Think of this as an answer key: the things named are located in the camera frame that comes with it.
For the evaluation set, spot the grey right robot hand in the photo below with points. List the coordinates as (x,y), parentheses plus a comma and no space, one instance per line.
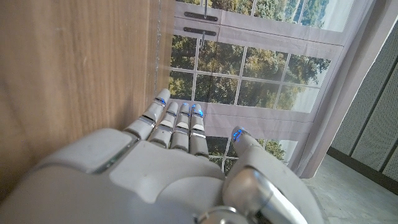
(149,180)

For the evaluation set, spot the printed window backdrop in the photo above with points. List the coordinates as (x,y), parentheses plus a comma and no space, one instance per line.
(264,68)

